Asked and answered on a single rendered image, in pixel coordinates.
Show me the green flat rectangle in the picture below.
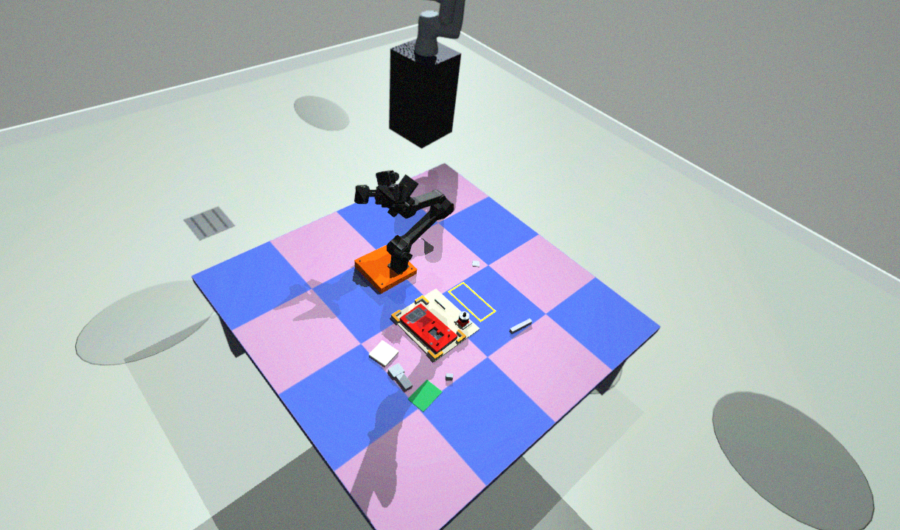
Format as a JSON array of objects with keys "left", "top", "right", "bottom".
[{"left": 408, "top": 380, "right": 442, "bottom": 411}]

